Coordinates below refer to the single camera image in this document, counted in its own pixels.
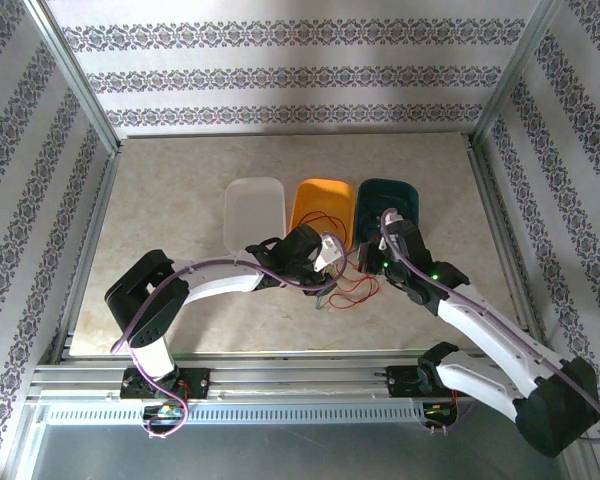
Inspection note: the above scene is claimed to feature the red cable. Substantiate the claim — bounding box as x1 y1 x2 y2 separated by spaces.
299 211 382 312

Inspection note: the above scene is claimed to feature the black cable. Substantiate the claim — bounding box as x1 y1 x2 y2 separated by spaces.
359 193 397 246

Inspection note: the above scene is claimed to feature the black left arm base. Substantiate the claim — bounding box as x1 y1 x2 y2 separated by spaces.
119 367 212 401

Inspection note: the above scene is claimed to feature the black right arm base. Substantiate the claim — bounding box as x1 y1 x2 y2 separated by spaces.
387 363 481 400

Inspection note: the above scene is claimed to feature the white plastic bin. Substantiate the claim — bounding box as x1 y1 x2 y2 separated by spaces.
223 176 288 254

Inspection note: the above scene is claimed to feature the orange plastic bin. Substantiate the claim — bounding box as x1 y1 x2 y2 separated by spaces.
289 178 357 251

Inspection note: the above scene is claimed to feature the teal plastic bin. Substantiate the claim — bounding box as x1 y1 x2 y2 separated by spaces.
354 178 422 251

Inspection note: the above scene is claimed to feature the grey metal panel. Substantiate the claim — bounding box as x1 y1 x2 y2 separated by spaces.
29 423 574 480

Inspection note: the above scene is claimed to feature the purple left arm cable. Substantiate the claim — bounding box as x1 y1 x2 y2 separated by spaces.
110 243 349 440

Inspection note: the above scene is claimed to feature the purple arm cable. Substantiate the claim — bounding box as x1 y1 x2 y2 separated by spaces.
379 209 600 445
110 243 349 440

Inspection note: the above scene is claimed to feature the aluminium frame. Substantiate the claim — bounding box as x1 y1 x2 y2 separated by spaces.
19 0 581 404

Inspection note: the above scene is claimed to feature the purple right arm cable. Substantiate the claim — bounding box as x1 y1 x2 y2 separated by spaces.
379 209 600 445

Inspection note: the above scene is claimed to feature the slotted grey cable duct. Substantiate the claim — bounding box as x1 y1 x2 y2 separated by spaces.
43 402 427 427

